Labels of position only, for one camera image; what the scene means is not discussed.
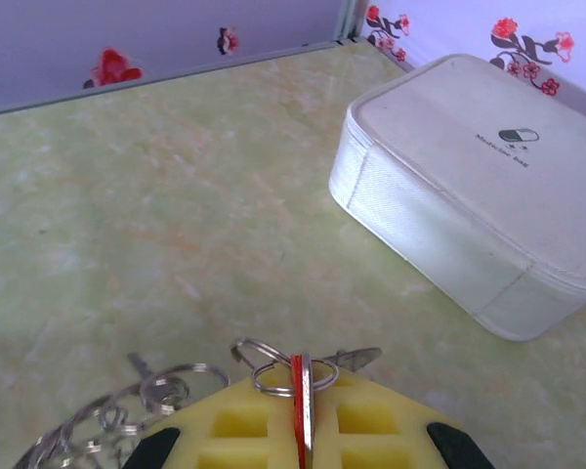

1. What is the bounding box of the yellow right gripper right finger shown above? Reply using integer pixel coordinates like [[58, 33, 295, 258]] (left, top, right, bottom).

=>
[[312, 365, 494, 469]]

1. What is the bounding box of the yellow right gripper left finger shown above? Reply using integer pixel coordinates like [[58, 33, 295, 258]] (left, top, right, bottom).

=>
[[121, 373, 299, 469]]

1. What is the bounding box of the small silver split ring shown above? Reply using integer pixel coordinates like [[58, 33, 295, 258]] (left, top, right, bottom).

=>
[[252, 359, 342, 398], [230, 336, 294, 377]]

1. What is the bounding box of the red key tag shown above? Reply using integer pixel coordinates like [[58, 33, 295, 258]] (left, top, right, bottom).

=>
[[290, 352, 319, 469]]

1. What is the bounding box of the white medicine bag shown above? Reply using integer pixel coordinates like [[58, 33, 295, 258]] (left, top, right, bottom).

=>
[[327, 53, 586, 342]]

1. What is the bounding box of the grey aluminium frame post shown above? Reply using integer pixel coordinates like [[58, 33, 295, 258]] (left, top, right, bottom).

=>
[[334, 0, 368, 46]]

